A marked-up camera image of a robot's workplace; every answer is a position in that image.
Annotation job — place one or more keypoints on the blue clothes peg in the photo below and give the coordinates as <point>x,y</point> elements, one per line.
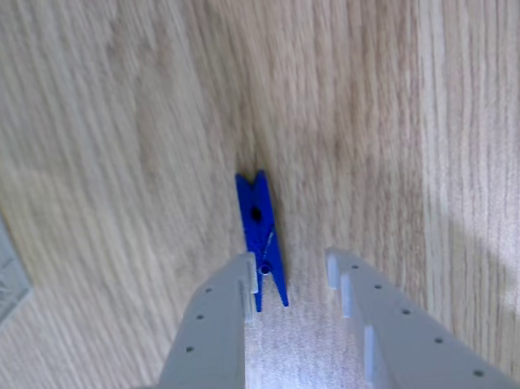
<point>261,231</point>

